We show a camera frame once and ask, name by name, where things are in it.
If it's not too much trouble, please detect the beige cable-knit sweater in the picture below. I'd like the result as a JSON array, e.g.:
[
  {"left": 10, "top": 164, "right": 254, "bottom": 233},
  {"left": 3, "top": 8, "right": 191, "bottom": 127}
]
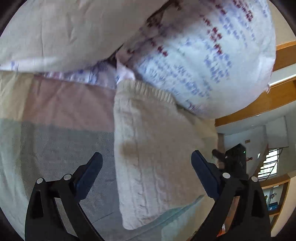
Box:
[{"left": 113, "top": 79, "right": 218, "bottom": 230}]

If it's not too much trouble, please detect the wooden shelf unit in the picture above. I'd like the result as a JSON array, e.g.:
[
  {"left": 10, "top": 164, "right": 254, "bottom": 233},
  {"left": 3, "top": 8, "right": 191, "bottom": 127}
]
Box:
[{"left": 260, "top": 174, "right": 290, "bottom": 229}]

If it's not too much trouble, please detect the black device with green light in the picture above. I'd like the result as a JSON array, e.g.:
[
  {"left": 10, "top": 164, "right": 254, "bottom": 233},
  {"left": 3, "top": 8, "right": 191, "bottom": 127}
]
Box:
[{"left": 212, "top": 144, "right": 248, "bottom": 180}]

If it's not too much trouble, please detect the green and cream bedsheet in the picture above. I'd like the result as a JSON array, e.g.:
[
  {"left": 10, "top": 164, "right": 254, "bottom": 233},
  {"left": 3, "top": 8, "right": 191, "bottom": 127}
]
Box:
[{"left": 1, "top": 71, "right": 213, "bottom": 240}]

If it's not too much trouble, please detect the white floral pillow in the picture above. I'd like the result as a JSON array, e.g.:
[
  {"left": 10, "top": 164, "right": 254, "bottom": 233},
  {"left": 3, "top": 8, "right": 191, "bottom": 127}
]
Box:
[{"left": 116, "top": 1, "right": 276, "bottom": 119}]

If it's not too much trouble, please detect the pink floral pillow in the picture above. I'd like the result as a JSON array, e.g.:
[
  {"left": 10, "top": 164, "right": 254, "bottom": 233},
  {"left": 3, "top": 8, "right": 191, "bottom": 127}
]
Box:
[{"left": 1, "top": 1, "right": 165, "bottom": 89}]

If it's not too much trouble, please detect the wooden bed frame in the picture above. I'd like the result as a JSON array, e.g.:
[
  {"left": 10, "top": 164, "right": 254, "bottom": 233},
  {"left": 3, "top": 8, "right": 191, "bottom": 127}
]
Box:
[{"left": 215, "top": 41, "right": 295, "bottom": 126}]

